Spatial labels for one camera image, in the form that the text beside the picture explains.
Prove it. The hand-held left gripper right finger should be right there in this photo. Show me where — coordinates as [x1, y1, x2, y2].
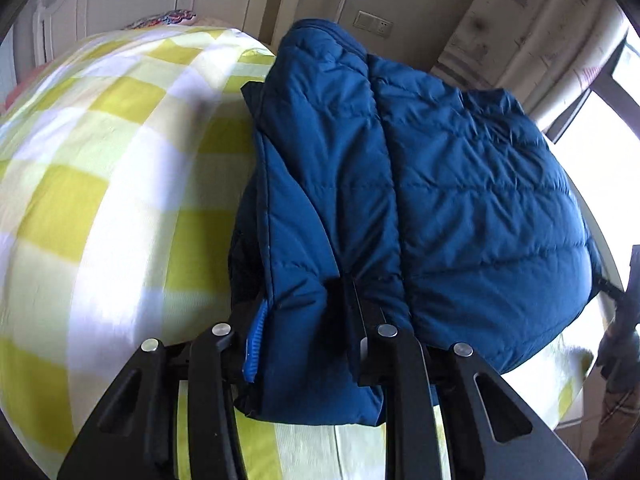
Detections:
[345, 277, 588, 480]

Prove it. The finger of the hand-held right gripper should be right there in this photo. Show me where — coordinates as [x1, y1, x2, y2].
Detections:
[595, 245, 640, 323]

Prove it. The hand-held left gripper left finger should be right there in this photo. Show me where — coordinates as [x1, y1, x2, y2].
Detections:
[56, 297, 271, 480]

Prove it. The blue quilted puffer jacket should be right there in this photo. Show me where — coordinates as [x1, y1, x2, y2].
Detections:
[227, 19, 603, 428]

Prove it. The dark framed window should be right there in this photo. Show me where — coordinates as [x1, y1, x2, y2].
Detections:
[545, 25, 640, 311]

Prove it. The yellow white checkered bedsheet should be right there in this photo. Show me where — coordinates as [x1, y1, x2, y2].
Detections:
[0, 27, 591, 480]

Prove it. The printed sailboat curtain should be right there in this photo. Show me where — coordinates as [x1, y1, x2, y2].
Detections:
[430, 0, 631, 116]

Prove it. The colourful patterned pillow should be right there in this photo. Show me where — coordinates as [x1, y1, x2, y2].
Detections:
[122, 8, 197, 31]

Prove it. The beige wall outlet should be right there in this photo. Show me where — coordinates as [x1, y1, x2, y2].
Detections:
[353, 9, 394, 37]

